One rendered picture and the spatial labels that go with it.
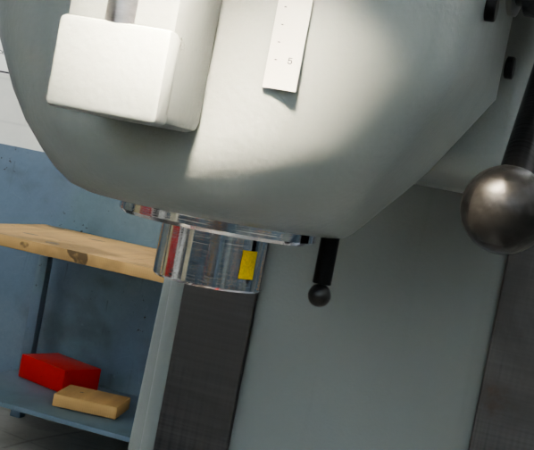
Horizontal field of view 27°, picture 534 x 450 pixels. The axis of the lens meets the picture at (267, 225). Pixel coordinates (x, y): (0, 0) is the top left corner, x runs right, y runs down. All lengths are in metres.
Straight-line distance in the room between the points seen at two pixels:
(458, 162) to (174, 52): 0.24
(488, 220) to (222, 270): 0.13
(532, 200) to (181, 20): 0.13
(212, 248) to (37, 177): 4.86
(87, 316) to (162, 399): 4.31
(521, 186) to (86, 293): 4.86
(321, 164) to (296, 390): 0.49
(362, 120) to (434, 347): 0.46
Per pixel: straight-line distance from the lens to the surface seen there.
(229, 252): 0.46
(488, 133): 0.56
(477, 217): 0.37
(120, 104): 0.36
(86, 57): 0.37
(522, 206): 0.37
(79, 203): 5.21
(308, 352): 0.86
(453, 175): 0.56
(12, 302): 5.38
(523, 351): 0.83
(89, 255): 4.28
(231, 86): 0.39
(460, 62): 0.42
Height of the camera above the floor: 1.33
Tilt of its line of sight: 3 degrees down
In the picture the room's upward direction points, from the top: 11 degrees clockwise
